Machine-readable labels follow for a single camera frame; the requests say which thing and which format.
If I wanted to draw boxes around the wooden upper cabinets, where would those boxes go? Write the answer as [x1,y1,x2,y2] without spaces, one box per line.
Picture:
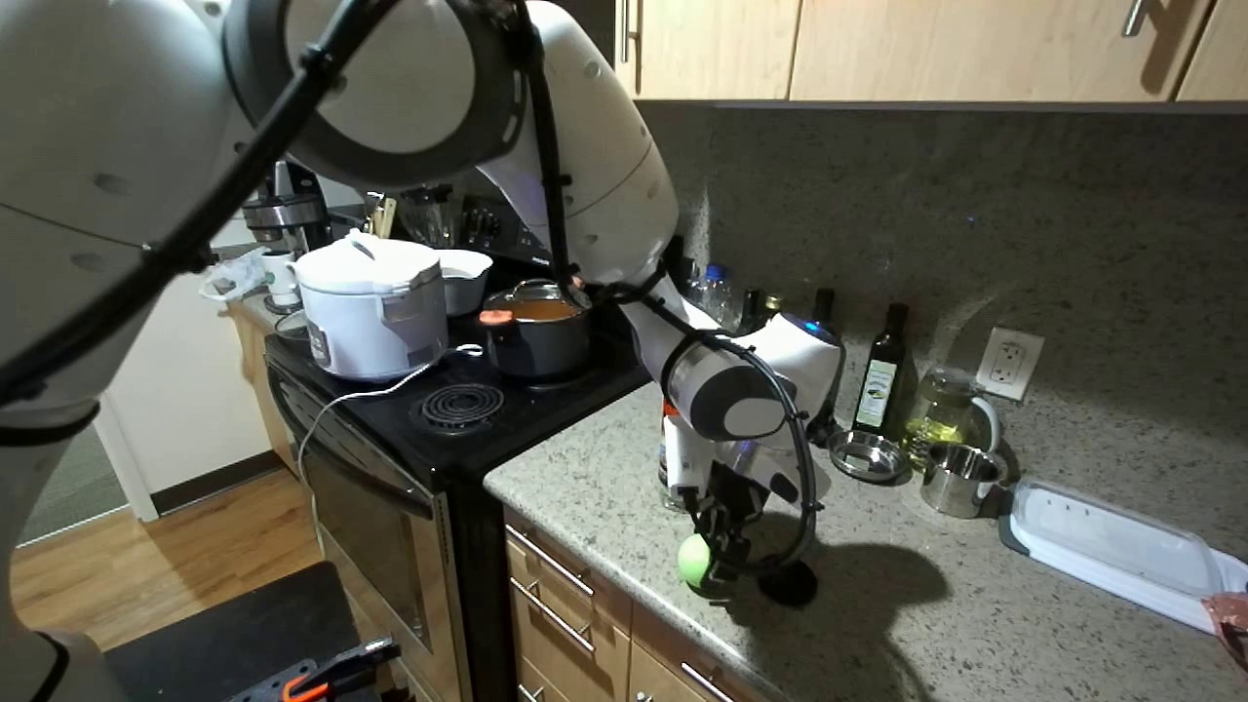
[570,0,1248,106]

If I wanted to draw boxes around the black can lid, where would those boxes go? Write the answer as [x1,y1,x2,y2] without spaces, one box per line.
[757,556,819,607]

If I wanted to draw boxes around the green tennis ball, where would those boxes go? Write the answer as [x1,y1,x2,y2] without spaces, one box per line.
[674,533,713,594]

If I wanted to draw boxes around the black wine bottle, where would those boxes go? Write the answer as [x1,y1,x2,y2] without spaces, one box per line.
[854,305,909,431]

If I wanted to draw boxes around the glass olive oil cruet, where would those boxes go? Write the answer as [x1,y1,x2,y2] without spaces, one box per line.
[906,370,1003,467]

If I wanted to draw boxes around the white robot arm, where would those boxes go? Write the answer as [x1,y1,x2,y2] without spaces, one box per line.
[0,0,839,542]

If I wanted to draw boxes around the black cooking pot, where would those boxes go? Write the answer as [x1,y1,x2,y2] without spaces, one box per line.
[475,278,588,382]

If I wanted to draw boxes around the white wall outlet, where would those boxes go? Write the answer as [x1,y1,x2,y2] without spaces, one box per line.
[974,327,1047,402]

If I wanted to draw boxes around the small steel bowl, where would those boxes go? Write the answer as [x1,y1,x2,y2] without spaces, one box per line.
[832,429,906,482]

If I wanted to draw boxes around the black kitchen stove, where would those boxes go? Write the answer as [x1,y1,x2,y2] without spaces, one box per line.
[267,307,645,702]

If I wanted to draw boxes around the large clear water bottle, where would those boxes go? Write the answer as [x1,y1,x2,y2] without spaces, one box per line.
[698,265,740,333]

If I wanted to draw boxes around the wooden lower cabinet drawers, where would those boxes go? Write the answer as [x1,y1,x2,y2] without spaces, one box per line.
[509,512,763,702]

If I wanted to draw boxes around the white rice cooker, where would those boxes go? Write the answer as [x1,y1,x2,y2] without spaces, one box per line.
[293,231,449,382]

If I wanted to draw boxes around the small steel pot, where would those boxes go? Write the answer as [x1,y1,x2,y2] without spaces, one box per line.
[919,446,1012,517]

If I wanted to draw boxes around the white plastic tray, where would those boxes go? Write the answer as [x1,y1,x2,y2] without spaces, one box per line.
[1005,478,1248,634]

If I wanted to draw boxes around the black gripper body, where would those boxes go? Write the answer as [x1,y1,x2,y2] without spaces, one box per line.
[689,463,770,551]

